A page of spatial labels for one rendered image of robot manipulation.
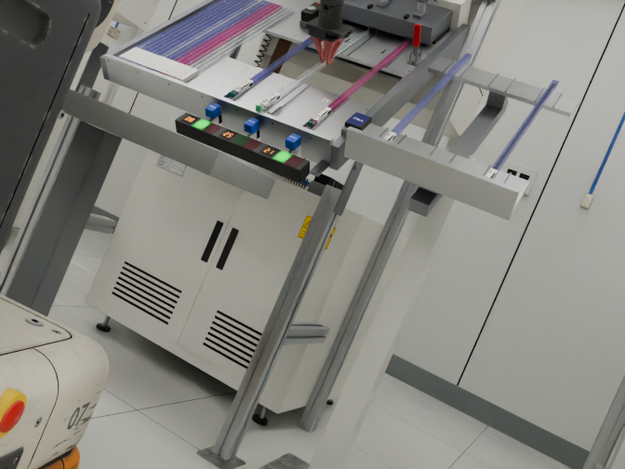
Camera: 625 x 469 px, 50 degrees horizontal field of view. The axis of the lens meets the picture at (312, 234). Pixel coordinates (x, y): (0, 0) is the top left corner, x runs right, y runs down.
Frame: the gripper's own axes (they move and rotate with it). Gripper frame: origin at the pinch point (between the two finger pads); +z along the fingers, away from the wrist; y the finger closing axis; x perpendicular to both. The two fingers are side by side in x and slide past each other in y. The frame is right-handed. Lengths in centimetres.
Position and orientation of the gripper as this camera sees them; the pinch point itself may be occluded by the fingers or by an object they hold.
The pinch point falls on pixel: (325, 60)
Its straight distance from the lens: 175.3
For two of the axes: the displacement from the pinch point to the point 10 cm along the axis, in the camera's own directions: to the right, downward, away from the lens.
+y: -8.5, -3.8, 3.7
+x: -5.2, 4.9, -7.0
